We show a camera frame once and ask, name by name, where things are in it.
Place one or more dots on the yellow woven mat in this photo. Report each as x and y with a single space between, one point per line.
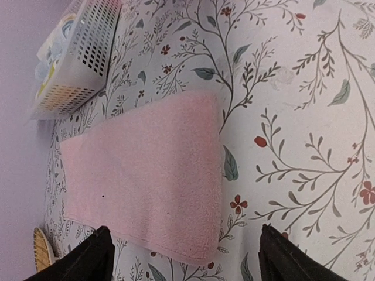
43 252

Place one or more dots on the white plastic basket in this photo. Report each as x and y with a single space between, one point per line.
82 70

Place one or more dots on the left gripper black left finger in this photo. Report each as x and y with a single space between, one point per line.
93 259

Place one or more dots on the yellow dotted rolled towel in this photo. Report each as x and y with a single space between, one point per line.
48 79

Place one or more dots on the light blue rolled towel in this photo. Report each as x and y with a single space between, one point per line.
53 46

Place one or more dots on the pink towel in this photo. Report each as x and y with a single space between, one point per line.
152 176

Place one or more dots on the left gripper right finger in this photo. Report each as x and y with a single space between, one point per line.
280 259

